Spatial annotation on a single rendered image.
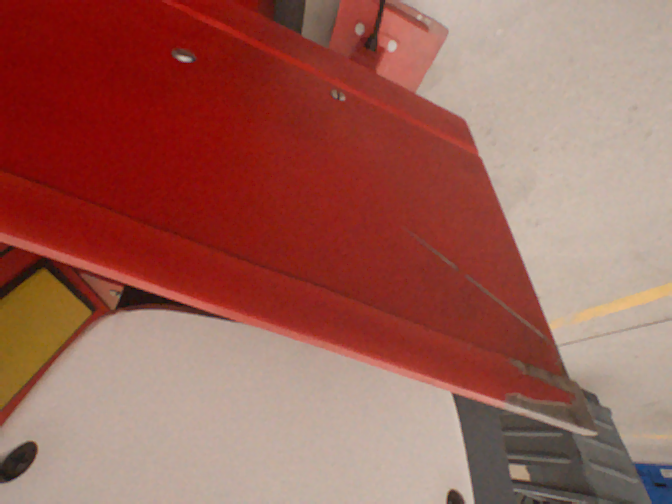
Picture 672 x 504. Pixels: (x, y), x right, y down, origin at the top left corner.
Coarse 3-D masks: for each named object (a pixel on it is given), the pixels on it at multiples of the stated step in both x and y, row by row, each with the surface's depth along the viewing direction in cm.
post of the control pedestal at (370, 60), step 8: (360, 48) 46; (376, 48) 51; (352, 56) 41; (360, 56) 43; (368, 56) 45; (376, 56) 47; (360, 64) 40; (368, 64) 41; (376, 64) 43; (376, 72) 41
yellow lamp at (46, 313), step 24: (24, 288) 9; (48, 288) 10; (0, 312) 8; (24, 312) 9; (48, 312) 10; (72, 312) 11; (0, 336) 9; (24, 336) 10; (48, 336) 11; (0, 360) 9; (24, 360) 10; (0, 384) 9; (24, 384) 10; (0, 408) 10
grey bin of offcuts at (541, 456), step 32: (512, 416) 191; (608, 416) 180; (512, 448) 182; (544, 448) 165; (576, 448) 151; (608, 448) 161; (512, 480) 174; (544, 480) 158; (576, 480) 146; (608, 480) 147; (640, 480) 158
